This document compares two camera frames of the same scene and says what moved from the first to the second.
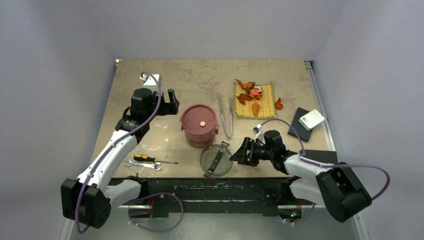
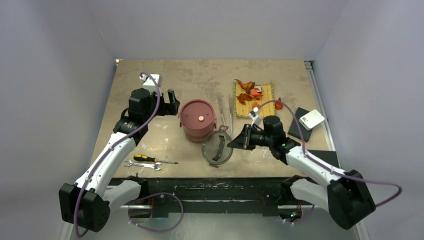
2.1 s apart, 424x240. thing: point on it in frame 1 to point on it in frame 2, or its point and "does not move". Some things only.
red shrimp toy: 254,92 does not move
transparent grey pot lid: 214,160 to 214,147
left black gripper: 168,108 does not move
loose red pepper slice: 278,105 does not move
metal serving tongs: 221,101 does not move
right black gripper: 241,154 to 243,140
